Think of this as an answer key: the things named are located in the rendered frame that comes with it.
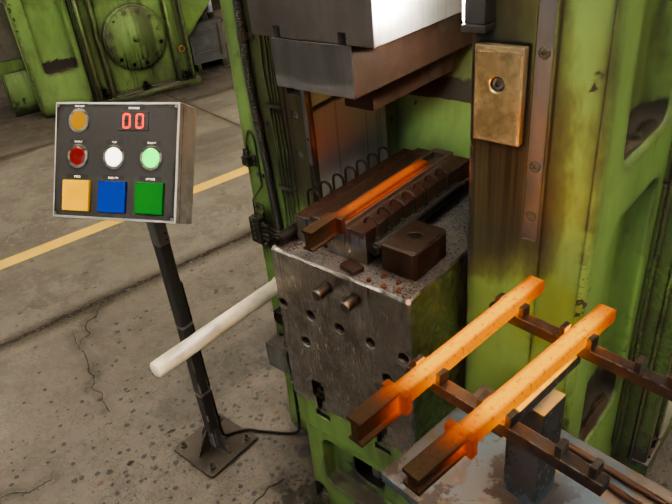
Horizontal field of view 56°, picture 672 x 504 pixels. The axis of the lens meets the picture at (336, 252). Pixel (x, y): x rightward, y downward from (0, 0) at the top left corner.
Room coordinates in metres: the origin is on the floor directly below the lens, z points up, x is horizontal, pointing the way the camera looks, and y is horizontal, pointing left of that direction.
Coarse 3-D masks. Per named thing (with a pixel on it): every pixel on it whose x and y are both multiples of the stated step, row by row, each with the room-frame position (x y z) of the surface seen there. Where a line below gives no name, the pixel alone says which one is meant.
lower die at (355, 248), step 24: (384, 168) 1.44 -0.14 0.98; (432, 168) 1.38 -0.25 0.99; (456, 168) 1.37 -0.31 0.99; (336, 192) 1.33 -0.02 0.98; (360, 192) 1.30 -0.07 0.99; (432, 192) 1.29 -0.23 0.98; (312, 216) 1.21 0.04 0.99; (360, 216) 1.17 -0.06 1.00; (384, 216) 1.17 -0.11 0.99; (408, 216) 1.22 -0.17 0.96; (336, 240) 1.16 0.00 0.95; (360, 240) 1.12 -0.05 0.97
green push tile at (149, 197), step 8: (136, 184) 1.37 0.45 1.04; (144, 184) 1.36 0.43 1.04; (152, 184) 1.35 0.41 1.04; (160, 184) 1.35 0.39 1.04; (136, 192) 1.36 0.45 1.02; (144, 192) 1.35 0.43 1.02; (152, 192) 1.34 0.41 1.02; (160, 192) 1.34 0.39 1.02; (136, 200) 1.35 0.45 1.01; (144, 200) 1.34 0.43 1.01; (152, 200) 1.33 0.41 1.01; (160, 200) 1.33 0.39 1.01; (136, 208) 1.34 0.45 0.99; (144, 208) 1.33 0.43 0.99; (152, 208) 1.33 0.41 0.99; (160, 208) 1.32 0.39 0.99
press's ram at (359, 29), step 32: (256, 0) 1.26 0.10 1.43; (288, 0) 1.20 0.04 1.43; (320, 0) 1.15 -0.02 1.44; (352, 0) 1.10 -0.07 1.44; (384, 0) 1.10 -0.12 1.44; (416, 0) 1.17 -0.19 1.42; (448, 0) 1.24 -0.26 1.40; (256, 32) 1.27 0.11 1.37; (288, 32) 1.21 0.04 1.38; (320, 32) 1.15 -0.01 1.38; (352, 32) 1.10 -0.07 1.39; (384, 32) 1.09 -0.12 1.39
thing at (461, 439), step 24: (600, 312) 0.78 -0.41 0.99; (576, 336) 0.73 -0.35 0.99; (552, 360) 0.68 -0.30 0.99; (504, 384) 0.65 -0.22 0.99; (528, 384) 0.64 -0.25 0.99; (480, 408) 0.61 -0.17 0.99; (504, 408) 0.60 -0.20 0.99; (456, 432) 0.57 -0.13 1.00; (480, 432) 0.57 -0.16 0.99; (432, 456) 0.53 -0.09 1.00; (456, 456) 0.55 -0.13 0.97; (408, 480) 0.51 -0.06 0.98; (432, 480) 0.51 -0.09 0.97
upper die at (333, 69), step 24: (432, 24) 1.29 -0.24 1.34; (456, 24) 1.36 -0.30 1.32; (288, 48) 1.21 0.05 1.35; (312, 48) 1.17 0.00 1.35; (336, 48) 1.13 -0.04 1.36; (360, 48) 1.13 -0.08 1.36; (384, 48) 1.18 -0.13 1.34; (408, 48) 1.23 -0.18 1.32; (432, 48) 1.29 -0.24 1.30; (456, 48) 1.36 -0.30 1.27; (288, 72) 1.22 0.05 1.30; (312, 72) 1.17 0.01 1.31; (336, 72) 1.13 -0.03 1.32; (360, 72) 1.12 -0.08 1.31; (384, 72) 1.17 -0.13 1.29; (408, 72) 1.23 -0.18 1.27; (360, 96) 1.12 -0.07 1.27
